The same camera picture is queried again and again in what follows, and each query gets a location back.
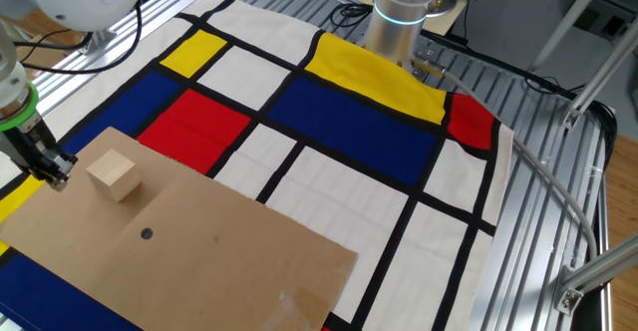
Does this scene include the brown cardboard sheet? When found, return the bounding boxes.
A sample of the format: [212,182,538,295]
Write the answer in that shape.
[0,126,359,331]

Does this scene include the aluminium strut with bracket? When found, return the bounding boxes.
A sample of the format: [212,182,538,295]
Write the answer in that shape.
[77,27,117,57]
[561,27,638,131]
[551,231,638,317]

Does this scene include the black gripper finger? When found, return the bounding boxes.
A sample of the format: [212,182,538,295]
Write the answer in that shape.
[45,152,80,192]
[22,164,51,183]

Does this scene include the grey diagonal pole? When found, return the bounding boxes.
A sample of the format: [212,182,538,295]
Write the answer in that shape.
[526,0,614,73]

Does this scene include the light wooden cube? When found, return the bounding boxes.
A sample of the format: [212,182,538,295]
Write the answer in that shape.
[85,149,144,204]

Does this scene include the grey cable with brass plug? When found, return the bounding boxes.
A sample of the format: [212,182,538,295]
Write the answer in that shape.
[411,55,599,262]

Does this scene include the black cable loops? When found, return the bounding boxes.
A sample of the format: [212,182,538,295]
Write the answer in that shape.
[321,0,374,32]

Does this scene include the open cardboard box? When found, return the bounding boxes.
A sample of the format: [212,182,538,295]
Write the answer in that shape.
[22,34,67,86]

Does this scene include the colour block patterned cloth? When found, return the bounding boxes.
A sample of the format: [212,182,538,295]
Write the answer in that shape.
[0,0,515,331]

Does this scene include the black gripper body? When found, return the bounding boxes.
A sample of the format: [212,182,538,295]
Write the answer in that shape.
[0,111,66,175]

